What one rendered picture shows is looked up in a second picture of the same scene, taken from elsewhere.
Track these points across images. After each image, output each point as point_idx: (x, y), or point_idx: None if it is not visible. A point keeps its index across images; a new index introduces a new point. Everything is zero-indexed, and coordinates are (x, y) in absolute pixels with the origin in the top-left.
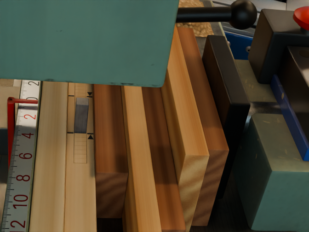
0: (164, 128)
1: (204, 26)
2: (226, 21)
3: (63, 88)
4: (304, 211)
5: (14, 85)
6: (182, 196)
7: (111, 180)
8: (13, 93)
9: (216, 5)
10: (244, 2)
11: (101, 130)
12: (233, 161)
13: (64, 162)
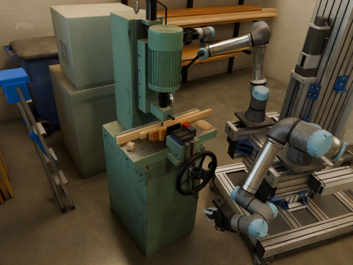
0: None
1: (205, 130)
2: (259, 148)
3: (165, 121)
4: (169, 144)
5: None
6: (159, 134)
7: None
8: None
9: (258, 143)
10: (173, 116)
11: (162, 126)
12: (167, 135)
13: (154, 125)
